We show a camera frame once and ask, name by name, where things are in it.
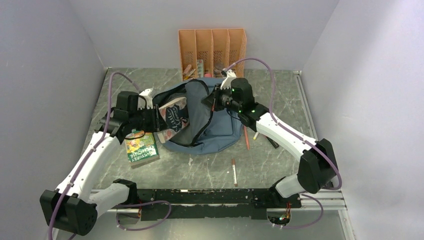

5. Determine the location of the pink black highlighter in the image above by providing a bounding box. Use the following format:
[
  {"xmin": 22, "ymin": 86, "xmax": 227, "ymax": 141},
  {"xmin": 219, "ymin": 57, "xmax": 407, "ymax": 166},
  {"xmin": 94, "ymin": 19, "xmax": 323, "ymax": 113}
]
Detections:
[{"xmin": 266, "ymin": 137, "xmax": 280, "ymax": 149}]

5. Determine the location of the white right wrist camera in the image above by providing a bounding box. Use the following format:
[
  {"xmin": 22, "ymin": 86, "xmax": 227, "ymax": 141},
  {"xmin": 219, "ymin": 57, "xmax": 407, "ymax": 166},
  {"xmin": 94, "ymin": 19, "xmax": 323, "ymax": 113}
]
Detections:
[{"xmin": 220, "ymin": 69, "xmax": 237, "ymax": 90}]

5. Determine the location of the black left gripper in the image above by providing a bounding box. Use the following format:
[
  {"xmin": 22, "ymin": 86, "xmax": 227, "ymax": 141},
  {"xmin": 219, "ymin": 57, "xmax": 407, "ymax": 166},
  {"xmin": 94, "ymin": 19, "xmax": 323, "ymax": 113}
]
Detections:
[{"xmin": 128, "ymin": 103, "xmax": 169, "ymax": 132}]

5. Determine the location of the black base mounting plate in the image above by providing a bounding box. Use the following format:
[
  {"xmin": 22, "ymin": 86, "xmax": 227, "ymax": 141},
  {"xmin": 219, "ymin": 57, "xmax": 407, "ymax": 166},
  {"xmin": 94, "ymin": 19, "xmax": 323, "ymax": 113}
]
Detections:
[{"xmin": 105, "ymin": 188, "xmax": 302, "ymax": 222}]

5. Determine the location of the brown white marker pen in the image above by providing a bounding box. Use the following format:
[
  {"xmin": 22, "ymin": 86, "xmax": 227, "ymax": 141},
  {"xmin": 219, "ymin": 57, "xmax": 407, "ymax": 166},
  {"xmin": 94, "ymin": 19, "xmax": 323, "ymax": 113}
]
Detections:
[{"xmin": 231, "ymin": 158, "xmax": 238, "ymax": 187}]

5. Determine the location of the orange plastic file organizer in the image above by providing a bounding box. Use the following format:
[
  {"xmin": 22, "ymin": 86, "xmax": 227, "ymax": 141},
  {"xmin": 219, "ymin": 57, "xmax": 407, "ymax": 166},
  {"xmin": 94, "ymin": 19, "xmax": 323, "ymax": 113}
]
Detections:
[{"xmin": 178, "ymin": 28, "xmax": 247, "ymax": 79}]

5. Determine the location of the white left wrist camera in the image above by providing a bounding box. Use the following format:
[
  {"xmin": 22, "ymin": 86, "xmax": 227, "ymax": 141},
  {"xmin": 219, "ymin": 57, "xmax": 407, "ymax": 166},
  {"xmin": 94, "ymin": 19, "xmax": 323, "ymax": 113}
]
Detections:
[{"xmin": 138, "ymin": 88, "xmax": 155, "ymax": 110}]

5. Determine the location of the brown round tape roll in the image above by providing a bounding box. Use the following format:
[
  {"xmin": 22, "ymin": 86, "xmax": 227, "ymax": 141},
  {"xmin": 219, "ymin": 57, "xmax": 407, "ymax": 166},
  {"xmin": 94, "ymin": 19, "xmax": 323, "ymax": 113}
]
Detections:
[{"xmin": 213, "ymin": 61, "xmax": 225, "ymax": 76}]

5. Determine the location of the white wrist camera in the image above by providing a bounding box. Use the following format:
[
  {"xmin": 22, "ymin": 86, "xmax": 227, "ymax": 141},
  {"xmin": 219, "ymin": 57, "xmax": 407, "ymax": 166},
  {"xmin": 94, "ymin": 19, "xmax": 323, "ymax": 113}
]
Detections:
[
  {"xmin": 138, "ymin": 88, "xmax": 155, "ymax": 110},
  {"xmin": 220, "ymin": 69, "xmax": 237, "ymax": 90}
]

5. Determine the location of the blue student backpack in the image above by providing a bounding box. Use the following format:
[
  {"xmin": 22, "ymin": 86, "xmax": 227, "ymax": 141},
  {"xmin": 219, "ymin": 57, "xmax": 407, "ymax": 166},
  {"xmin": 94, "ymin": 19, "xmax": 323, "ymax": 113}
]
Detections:
[{"xmin": 152, "ymin": 77, "xmax": 243, "ymax": 155}]

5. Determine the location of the floral Little Women book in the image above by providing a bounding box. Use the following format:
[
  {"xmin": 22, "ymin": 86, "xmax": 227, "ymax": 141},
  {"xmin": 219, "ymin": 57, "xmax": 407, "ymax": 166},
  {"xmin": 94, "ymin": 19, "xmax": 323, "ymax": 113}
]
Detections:
[{"xmin": 157, "ymin": 96, "xmax": 189, "ymax": 144}]

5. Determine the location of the white green card box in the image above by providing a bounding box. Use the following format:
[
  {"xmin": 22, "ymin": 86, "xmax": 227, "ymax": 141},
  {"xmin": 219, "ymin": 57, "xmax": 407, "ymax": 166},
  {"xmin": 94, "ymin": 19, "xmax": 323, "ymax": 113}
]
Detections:
[{"xmin": 196, "ymin": 59, "xmax": 205, "ymax": 78}]

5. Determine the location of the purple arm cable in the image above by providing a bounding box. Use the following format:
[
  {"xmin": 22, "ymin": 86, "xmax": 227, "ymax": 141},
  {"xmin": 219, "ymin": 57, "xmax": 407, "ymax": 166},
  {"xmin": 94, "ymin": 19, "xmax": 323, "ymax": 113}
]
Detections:
[
  {"xmin": 47, "ymin": 72, "xmax": 172, "ymax": 240},
  {"xmin": 222, "ymin": 58, "xmax": 343, "ymax": 229}
]

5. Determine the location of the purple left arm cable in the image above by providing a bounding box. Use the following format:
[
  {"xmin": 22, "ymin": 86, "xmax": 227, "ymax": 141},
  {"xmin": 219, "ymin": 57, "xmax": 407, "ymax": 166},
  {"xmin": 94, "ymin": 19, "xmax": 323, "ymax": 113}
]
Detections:
[{"xmin": 47, "ymin": 72, "xmax": 172, "ymax": 240}]

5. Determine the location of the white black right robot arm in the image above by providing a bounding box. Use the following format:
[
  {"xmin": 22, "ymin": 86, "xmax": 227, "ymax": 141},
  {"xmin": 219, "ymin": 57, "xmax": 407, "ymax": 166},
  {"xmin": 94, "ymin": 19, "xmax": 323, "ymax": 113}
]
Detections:
[{"xmin": 202, "ymin": 78, "xmax": 341, "ymax": 207}]

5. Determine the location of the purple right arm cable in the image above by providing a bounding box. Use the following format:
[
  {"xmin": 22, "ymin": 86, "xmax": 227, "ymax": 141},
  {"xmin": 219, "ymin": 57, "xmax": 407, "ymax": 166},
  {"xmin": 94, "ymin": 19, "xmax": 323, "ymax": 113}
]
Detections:
[{"xmin": 222, "ymin": 58, "xmax": 343, "ymax": 229}]

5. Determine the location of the yellow white marker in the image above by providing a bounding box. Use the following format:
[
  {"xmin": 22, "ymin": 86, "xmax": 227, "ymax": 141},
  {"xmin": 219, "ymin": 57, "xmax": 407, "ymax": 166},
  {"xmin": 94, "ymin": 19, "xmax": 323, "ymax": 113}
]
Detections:
[{"xmin": 253, "ymin": 132, "xmax": 259, "ymax": 141}]

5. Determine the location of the green Treehouse book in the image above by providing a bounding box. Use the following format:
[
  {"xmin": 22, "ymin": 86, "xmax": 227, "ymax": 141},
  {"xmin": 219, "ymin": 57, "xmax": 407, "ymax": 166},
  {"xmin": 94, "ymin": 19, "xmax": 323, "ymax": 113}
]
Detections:
[{"xmin": 124, "ymin": 130, "xmax": 160, "ymax": 169}]

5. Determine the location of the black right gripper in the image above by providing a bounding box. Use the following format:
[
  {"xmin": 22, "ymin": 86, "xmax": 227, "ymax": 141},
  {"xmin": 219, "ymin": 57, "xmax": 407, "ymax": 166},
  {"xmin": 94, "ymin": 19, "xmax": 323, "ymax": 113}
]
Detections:
[{"xmin": 201, "ymin": 83, "xmax": 242, "ymax": 113}]

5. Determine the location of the orange pencil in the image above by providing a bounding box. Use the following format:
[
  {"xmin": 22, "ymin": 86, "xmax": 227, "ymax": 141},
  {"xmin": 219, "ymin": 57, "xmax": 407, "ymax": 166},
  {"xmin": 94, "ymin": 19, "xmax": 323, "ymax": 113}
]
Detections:
[{"xmin": 243, "ymin": 126, "xmax": 250, "ymax": 150}]

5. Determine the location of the aluminium frame rail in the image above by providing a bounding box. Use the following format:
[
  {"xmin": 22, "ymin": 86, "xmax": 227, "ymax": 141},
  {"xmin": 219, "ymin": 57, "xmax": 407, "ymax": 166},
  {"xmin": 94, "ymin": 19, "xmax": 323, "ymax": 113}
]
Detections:
[{"xmin": 104, "ymin": 188, "xmax": 346, "ymax": 214}]

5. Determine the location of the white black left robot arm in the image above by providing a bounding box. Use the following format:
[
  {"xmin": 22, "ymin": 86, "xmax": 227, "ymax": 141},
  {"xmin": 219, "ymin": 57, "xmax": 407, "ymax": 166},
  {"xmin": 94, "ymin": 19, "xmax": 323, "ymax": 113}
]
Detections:
[{"xmin": 40, "ymin": 88, "xmax": 159, "ymax": 240}]

